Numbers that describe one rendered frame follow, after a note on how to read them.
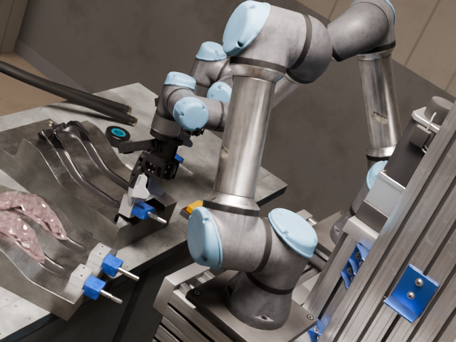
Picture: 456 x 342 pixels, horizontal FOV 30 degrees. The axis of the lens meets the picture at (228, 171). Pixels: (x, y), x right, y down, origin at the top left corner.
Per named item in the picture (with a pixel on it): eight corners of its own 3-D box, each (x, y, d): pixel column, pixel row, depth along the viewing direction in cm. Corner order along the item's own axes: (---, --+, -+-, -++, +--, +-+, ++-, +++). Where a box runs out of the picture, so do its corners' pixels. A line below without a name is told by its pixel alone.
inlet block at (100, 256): (138, 282, 212) (145, 266, 210) (131, 292, 208) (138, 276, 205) (92, 258, 213) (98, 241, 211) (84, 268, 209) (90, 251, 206)
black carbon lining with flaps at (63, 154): (146, 201, 237) (157, 173, 232) (109, 216, 224) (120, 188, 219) (58, 135, 249) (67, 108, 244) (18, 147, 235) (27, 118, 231)
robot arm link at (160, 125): (149, 111, 213) (167, 109, 220) (144, 128, 214) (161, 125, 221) (173, 123, 210) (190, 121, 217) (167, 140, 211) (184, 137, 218)
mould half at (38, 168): (167, 226, 243) (183, 188, 237) (109, 255, 222) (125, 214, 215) (45, 134, 260) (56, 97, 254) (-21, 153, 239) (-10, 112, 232)
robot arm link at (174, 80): (173, 77, 206) (163, 67, 213) (159, 119, 209) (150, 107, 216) (202, 84, 209) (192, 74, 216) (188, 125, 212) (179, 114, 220)
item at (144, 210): (168, 230, 222) (174, 212, 220) (157, 233, 217) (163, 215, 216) (129, 209, 227) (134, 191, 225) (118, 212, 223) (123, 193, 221)
